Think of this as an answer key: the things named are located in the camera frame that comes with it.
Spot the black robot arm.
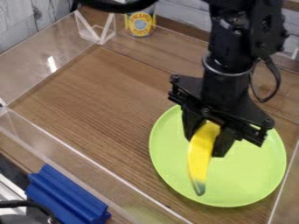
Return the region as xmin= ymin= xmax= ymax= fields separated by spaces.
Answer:
xmin=168 ymin=0 xmax=288 ymax=158

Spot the yellow toy banana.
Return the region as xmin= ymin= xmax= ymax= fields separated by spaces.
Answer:
xmin=187 ymin=122 xmax=220 ymax=196

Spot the clear acrylic triangle bracket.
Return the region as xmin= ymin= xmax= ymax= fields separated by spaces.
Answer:
xmin=74 ymin=10 xmax=116 ymax=46

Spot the clear acrylic front wall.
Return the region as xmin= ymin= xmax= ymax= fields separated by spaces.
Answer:
xmin=0 ymin=107 xmax=192 ymax=224

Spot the green round plate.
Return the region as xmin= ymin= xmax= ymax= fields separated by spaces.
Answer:
xmin=150 ymin=106 xmax=286 ymax=207

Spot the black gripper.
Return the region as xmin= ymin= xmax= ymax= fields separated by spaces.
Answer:
xmin=168 ymin=68 xmax=275 ymax=158

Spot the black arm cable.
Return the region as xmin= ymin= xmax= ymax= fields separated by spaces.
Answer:
xmin=248 ymin=56 xmax=283 ymax=103

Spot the yellow labelled tin can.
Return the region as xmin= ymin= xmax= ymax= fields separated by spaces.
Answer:
xmin=124 ymin=11 xmax=156 ymax=38

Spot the blue plastic block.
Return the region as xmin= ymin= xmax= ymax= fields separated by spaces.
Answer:
xmin=26 ymin=164 xmax=111 ymax=224

